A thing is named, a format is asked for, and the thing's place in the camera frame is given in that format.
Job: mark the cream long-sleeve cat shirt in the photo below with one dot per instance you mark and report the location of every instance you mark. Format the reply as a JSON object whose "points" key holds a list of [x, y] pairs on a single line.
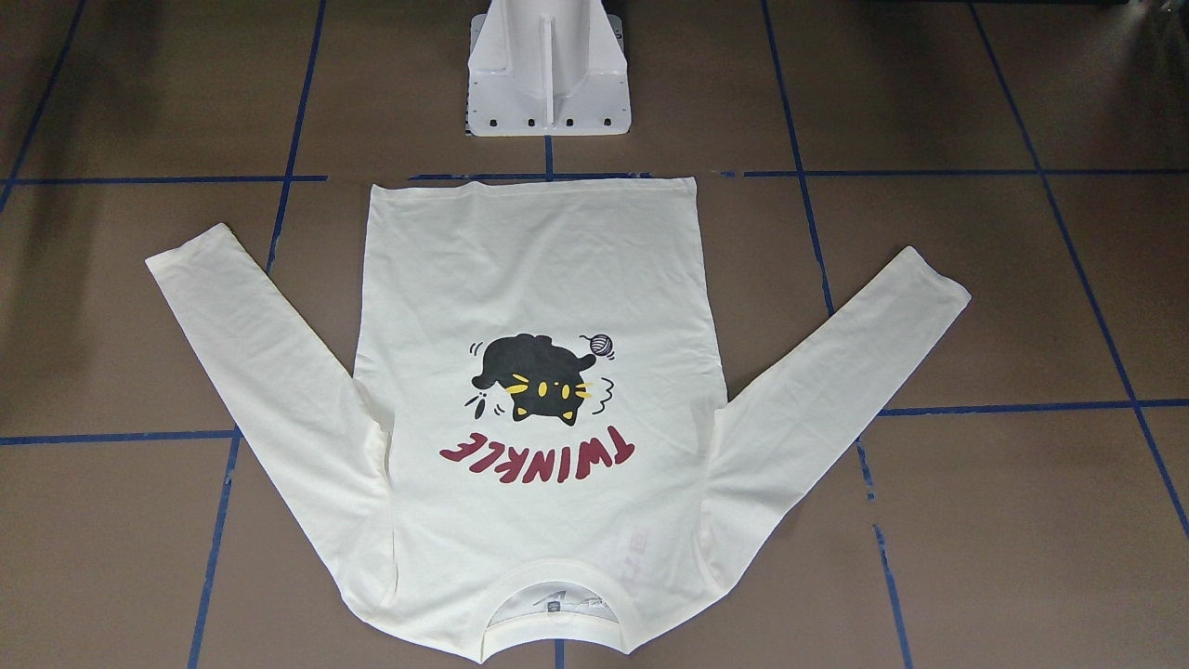
{"points": [[535, 440]]}

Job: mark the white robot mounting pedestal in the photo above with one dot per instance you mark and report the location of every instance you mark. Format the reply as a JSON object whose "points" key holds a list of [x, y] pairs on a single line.
{"points": [[547, 68]]}

